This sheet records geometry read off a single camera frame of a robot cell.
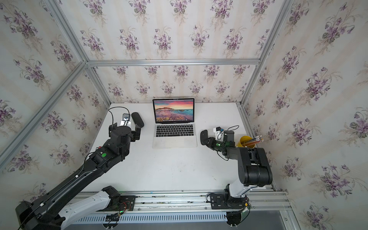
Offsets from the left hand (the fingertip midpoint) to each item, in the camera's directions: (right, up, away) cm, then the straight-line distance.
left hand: (129, 125), depth 73 cm
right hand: (+42, -12, +19) cm, 48 cm away
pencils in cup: (+70, -8, +6) cm, 71 cm away
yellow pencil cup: (+65, -10, +14) cm, 68 cm away
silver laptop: (+21, -3, +31) cm, 38 cm away
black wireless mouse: (+42, -9, +20) cm, 47 cm away
